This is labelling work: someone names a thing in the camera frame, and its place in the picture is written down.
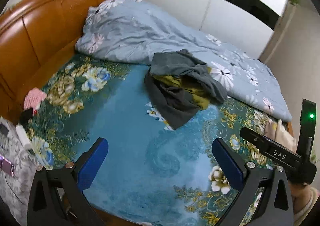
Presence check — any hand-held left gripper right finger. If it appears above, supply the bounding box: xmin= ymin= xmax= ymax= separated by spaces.
xmin=212 ymin=137 xmax=294 ymax=226

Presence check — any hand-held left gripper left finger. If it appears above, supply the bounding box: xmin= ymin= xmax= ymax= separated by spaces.
xmin=27 ymin=137 xmax=109 ymax=226

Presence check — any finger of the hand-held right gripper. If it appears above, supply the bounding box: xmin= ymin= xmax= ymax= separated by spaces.
xmin=239 ymin=127 xmax=272 ymax=154

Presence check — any beige cloth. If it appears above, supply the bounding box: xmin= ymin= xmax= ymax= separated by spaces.
xmin=264 ymin=119 xmax=297 ymax=153

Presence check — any teal floral bedsheet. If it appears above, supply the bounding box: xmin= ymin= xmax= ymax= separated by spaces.
xmin=26 ymin=53 xmax=294 ymax=226

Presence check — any white bottle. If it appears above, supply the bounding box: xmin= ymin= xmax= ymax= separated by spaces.
xmin=15 ymin=123 xmax=32 ymax=149

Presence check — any small black pouch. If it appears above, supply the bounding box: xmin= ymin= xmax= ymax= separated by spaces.
xmin=19 ymin=107 xmax=38 ymax=124

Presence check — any olive green garment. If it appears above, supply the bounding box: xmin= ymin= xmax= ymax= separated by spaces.
xmin=153 ymin=74 xmax=211 ymax=111

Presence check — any grey patterned nightstand cloth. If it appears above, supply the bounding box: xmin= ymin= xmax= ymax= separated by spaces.
xmin=0 ymin=116 xmax=54 ymax=226

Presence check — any pink striped cloth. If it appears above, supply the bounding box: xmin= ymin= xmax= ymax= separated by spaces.
xmin=24 ymin=87 xmax=47 ymax=111

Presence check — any pink phone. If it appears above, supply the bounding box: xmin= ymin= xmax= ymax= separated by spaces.
xmin=0 ymin=155 xmax=15 ymax=176

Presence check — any white wardrobe with black stripe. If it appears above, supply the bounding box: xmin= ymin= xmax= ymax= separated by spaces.
xmin=132 ymin=0 xmax=293 ymax=63

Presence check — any wooden headboard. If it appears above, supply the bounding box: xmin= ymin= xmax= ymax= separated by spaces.
xmin=0 ymin=0 xmax=133 ymax=124

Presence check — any light blue floral duvet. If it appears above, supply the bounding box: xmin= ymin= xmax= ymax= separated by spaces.
xmin=74 ymin=0 xmax=293 ymax=122

